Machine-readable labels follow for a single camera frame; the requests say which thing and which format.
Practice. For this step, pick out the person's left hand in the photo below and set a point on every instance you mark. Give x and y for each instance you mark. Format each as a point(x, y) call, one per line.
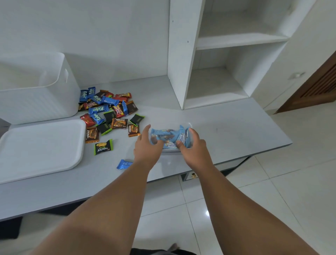
point(144, 151)

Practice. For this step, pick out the person's right hand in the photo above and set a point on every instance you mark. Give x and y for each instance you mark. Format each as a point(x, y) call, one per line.
point(196, 155)

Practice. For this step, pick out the person's right thumb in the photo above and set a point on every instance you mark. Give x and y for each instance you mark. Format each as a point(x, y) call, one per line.
point(181, 146)

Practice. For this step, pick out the person's left thumb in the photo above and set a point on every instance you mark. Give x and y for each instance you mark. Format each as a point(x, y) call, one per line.
point(157, 145)

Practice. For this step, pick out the clear plastic container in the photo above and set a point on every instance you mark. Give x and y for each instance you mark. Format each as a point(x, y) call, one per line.
point(170, 150)

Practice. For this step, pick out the person's right forearm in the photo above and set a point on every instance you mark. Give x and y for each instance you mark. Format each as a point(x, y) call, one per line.
point(236, 210)

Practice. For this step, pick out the person's left forearm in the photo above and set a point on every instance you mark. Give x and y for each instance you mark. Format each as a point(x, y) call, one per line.
point(105, 210)

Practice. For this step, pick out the light blue snack packet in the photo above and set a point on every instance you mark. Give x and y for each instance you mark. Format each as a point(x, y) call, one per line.
point(165, 134)
point(185, 135)
point(170, 144)

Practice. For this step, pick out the blue wafer packet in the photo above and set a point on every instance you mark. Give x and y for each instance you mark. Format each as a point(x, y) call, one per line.
point(124, 164)

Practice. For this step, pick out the black green-edged biscuit packet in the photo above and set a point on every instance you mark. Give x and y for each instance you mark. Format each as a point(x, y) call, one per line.
point(103, 147)

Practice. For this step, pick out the pile of assorted snack packets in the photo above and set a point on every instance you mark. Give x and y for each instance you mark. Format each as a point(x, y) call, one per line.
point(105, 107)

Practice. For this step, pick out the white shelf unit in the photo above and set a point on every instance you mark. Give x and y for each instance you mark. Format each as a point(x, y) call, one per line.
point(183, 52)

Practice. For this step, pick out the person's foot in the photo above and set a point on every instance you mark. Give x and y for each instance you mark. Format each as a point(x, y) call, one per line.
point(173, 247)

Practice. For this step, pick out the person's dark clothing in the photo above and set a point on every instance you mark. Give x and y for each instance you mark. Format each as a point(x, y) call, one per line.
point(157, 252)

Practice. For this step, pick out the white plastic lid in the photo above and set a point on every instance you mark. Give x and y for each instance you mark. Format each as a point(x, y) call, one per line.
point(39, 149)

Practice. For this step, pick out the white plastic basket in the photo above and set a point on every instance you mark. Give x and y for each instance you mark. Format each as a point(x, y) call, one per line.
point(34, 89)

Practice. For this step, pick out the brown wooden door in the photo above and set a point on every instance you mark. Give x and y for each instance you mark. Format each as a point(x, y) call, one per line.
point(315, 89)

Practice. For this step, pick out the white wall socket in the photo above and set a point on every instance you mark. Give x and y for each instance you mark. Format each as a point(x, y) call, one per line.
point(296, 76)

